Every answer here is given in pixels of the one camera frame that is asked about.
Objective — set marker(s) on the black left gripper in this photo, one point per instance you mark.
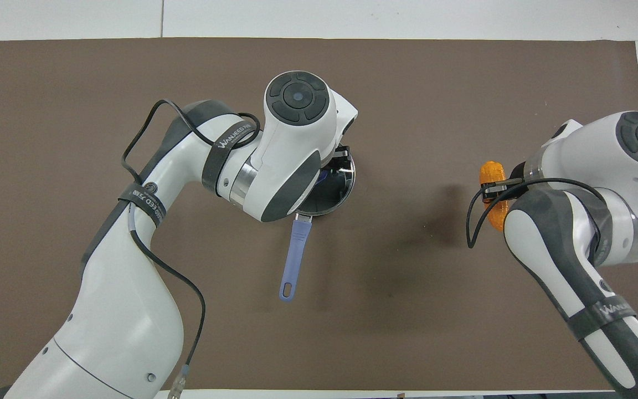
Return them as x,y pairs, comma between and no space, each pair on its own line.
341,151

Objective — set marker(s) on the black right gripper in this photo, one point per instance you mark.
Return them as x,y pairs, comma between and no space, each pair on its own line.
519,170

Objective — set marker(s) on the orange corn cob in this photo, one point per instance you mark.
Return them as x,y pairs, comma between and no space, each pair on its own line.
490,170

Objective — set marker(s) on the glass lid purple knob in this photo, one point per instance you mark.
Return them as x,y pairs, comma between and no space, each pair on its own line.
333,191

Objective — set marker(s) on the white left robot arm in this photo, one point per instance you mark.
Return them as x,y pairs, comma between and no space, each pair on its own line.
114,310

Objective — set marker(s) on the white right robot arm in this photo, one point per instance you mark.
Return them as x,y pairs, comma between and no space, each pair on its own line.
601,166

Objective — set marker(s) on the brown table mat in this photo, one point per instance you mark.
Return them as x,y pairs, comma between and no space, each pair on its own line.
407,310

